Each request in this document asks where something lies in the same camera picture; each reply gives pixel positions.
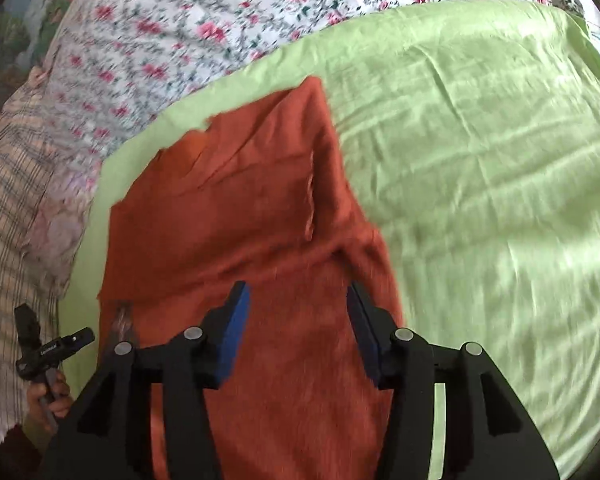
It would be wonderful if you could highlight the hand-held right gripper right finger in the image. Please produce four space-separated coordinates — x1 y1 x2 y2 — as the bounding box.
345 280 561 480

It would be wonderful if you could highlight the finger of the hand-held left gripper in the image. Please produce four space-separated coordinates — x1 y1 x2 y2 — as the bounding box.
111 301 137 348

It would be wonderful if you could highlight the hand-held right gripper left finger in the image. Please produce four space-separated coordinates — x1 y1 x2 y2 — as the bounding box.
45 280 253 480

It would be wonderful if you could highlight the orange knit garment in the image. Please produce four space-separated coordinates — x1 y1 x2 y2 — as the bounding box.
97 76 406 480

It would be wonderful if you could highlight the person's left hand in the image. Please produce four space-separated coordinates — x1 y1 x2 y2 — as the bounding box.
26 371 73 427

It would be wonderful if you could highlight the plaid checked cloth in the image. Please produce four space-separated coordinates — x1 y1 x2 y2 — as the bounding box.
0 92 81 443

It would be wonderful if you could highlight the pink floral pillow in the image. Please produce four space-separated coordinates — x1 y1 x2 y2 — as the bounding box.
22 160 105 288

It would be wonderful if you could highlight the light green bed sheet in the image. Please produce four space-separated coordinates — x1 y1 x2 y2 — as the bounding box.
57 0 600 480

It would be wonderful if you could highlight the white floral bed sheet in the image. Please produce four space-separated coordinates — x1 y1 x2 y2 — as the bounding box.
30 0 600 161

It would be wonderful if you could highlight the colourful wall poster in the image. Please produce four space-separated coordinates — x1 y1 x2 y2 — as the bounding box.
0 0 78 98

